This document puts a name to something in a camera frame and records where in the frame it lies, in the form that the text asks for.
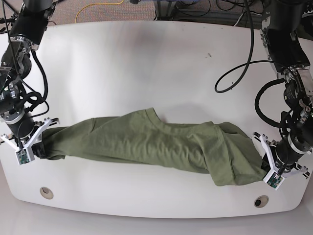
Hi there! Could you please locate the yellow cable on floor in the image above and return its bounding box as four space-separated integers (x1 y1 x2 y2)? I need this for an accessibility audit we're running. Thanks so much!
75 0 124 24

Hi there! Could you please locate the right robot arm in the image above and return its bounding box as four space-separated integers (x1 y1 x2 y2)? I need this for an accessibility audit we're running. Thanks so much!
0 0 59 165

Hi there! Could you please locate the olive green T-shirt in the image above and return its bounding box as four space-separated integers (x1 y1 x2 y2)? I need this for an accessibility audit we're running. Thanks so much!
43 108 266 186

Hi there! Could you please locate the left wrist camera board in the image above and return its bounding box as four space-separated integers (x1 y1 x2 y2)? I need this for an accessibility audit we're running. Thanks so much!
263 169 286 190

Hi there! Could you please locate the black tripod stand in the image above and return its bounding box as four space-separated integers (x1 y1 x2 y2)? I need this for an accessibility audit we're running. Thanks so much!
0 0 19 34

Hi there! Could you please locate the right table cable grommet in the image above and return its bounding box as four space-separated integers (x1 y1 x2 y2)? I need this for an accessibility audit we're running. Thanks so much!
254 195 269 208

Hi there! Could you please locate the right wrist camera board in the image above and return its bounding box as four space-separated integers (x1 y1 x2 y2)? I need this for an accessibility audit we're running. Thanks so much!
15 148 35 165

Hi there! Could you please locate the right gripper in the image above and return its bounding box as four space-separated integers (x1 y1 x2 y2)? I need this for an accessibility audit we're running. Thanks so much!
0 117 60 159

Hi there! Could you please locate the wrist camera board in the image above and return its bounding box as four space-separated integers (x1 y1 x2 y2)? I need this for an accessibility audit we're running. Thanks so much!
263 169 286 190
15 148 35 165

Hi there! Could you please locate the table cable grommet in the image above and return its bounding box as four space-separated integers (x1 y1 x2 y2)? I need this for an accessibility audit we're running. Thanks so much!
40 187 54 200
254 195 269 208

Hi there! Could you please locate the left table cable grommet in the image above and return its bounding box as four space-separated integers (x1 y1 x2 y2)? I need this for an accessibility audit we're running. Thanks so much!
40 187 54 200

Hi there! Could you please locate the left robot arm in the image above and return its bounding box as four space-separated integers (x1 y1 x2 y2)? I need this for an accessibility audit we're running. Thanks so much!
254 0 313 176

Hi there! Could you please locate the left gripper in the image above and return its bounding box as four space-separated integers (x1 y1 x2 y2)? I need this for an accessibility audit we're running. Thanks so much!
252 132 313 179

